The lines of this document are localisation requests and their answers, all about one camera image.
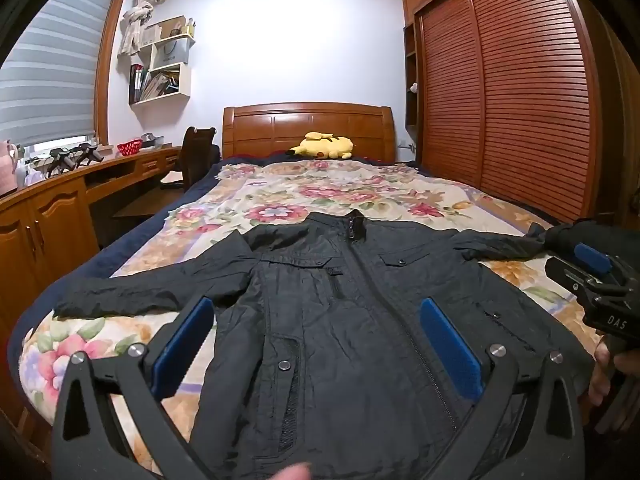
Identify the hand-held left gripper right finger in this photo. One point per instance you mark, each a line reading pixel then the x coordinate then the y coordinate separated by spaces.
pixel 450 345

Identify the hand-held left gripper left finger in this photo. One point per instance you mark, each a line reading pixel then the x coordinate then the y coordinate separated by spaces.
pixel 185 345

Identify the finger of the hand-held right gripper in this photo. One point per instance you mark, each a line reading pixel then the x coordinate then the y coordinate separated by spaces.
pixel 592 257
pixel 570 277

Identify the black jacket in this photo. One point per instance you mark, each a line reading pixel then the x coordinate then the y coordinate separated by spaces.
pixel 350 310

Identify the person's right hand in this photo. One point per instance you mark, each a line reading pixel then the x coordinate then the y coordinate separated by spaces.
pixel 599 380

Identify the person's left hand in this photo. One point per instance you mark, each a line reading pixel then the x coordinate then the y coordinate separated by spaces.
pixel 295 474

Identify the wooden louvred wardrobe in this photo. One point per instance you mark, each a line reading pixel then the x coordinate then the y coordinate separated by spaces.
pixel 525 110

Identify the wooden desk with cabinets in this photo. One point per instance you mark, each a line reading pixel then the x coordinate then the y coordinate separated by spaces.
pixel 50 220

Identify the dark desk chair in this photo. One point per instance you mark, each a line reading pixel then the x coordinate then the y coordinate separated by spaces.
pixel 195 155

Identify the bed with floral quilt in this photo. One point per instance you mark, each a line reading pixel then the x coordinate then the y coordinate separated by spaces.
pixel 325 185

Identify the red basket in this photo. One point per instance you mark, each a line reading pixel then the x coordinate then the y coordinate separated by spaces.
pixel 130 147

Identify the grey desk object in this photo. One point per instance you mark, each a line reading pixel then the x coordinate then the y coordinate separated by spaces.
pixel 151 140

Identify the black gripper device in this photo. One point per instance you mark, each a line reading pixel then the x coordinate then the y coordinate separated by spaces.
pixel 62 160
pixel 90 152

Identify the white bottle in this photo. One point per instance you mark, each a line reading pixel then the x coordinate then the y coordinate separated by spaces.
pixel 30 172

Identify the yellow plush toy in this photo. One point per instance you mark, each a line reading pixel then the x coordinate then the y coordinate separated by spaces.
pixel 325 147

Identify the pink container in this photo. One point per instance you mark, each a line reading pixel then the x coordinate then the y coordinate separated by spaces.
pixel 7 170

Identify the wooden bed headboard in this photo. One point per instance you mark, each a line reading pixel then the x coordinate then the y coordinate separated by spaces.
pixel 310 125

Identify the row of books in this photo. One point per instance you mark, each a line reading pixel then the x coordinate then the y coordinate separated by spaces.
pixel 160 85

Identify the black binder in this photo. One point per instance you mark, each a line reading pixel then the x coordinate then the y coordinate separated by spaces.
pixel 134 82

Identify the grey paper bag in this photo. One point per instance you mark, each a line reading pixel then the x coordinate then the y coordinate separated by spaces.
pixel 170 52

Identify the window with grey blind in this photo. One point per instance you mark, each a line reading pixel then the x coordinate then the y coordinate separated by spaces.
pixel 50 85

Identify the tied beige curtain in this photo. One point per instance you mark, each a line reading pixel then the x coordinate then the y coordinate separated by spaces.
pixel 137 20

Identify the white wall shelf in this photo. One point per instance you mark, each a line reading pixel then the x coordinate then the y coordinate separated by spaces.
pixel 184 85

